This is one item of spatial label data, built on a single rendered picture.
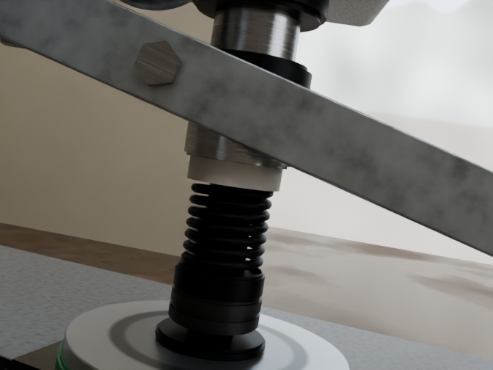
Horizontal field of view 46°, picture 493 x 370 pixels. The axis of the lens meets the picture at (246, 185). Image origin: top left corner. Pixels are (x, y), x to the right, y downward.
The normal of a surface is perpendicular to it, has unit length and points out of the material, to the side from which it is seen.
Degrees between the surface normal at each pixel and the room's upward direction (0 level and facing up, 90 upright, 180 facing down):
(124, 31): 90
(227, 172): 90
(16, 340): 0
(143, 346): 0
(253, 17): 90
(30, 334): 0
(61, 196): 90
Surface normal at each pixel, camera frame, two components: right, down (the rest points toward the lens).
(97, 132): -0.20, 0.02
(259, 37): 0.07, 0.07
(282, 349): 0.15, -0.99
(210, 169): -0.49, -0.03
